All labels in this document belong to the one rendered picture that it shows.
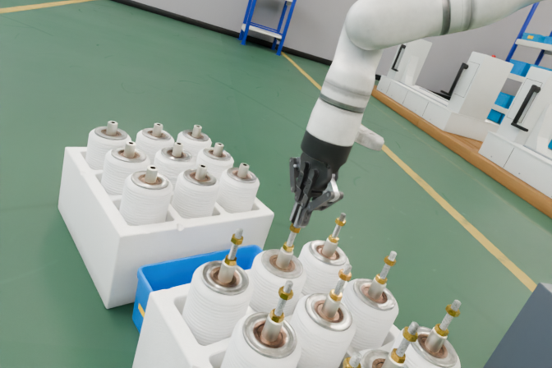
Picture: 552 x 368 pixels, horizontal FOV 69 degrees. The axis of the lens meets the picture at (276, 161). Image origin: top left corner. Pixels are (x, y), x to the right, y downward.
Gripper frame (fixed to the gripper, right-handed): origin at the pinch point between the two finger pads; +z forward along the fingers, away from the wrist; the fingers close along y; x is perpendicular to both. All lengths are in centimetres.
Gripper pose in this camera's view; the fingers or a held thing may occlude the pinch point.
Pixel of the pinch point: (301, 214)
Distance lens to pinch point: 66.6
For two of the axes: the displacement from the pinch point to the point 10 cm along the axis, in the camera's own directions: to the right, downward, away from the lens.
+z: -2.9, 8.9, 3.5
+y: 4.6, 4.5, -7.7
